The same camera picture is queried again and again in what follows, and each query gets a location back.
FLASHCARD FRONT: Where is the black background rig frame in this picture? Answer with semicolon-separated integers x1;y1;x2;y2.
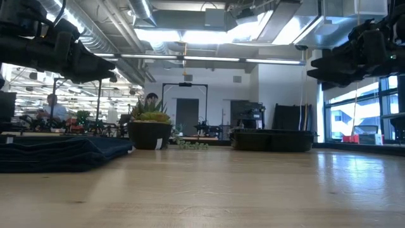
161;82;209;127
49;77;103;136

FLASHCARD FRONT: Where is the grey box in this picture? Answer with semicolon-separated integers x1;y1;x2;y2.
358;132;383;145

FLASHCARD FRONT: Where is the folded navy cloth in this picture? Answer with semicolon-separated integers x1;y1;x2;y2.
0;134;134;174

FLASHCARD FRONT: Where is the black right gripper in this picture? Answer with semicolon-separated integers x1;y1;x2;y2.
306;18;396;92

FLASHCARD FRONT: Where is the green background plant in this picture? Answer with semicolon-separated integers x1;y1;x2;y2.
75;110;92;127

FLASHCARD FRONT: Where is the black background monitor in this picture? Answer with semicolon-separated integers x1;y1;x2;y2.
0;92;17;118

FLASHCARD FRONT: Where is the black background cabinet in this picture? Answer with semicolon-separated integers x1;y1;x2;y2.
230;100;266;130

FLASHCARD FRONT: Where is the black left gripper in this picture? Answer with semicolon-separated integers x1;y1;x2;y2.
37;17;118;84

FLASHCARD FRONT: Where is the potted succulent plant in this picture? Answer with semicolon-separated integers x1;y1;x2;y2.
127;97;209;151

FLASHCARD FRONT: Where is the black upright pole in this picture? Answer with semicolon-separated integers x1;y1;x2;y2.
397;74;405;143

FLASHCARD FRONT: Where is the long ceiling light fixture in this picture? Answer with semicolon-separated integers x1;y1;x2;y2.
94;53;306;67

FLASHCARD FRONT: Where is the black plastic tupperware container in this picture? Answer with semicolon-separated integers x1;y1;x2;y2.
230;128;318;153

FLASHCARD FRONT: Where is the black folded panel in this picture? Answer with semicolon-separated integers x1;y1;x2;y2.
272;103;313;131

